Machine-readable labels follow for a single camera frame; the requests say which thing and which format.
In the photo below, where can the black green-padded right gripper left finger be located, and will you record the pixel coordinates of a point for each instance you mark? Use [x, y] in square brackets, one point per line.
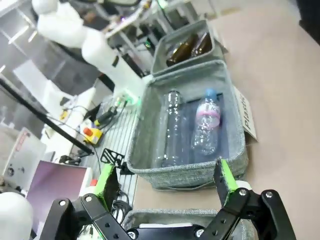
[100, 215]

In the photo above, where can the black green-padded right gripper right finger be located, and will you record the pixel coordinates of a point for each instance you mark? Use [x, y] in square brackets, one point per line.
[250, 215]

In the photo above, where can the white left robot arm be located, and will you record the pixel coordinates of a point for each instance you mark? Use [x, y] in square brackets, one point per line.
[67, 27]

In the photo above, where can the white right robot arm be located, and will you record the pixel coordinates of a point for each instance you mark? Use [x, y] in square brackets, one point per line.
[13, 215]

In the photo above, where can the grey fabric basket labelled Can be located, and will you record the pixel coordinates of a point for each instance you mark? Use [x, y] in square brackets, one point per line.
[160, 213]

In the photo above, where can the grey fabric basket labelled Plastic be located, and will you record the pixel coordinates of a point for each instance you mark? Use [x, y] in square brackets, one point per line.
[150, 140]

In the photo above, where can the grey fabric basket labelled Bottle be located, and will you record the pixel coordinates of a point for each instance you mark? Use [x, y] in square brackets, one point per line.
[160, 57]

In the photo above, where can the laptop with purple screen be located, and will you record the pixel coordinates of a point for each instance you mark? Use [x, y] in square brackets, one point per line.
[55, 185]

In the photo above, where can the yellow emergency stop box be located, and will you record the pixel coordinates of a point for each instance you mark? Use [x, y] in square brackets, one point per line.
[93, 136]

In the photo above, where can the white equipment box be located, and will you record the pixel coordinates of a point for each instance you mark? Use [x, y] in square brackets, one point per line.
[22, 155]

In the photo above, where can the pink-labelled clear plastic bottle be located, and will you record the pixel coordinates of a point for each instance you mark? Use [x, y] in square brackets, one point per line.
[206, 125]

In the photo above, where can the white Plastic label sign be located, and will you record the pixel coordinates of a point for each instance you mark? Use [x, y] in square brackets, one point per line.
[246, 112]

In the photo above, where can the long black pole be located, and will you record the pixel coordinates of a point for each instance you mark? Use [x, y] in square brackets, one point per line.
[50, 122]

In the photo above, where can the large clear plastic bottle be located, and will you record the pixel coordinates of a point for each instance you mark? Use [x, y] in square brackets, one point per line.
[173, 125]

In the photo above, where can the brown glass bottle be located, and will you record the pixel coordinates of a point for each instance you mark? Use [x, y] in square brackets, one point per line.
[202, 43]
[181, 51]

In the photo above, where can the black metal bracket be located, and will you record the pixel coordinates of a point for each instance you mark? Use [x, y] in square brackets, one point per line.
[111, 156]

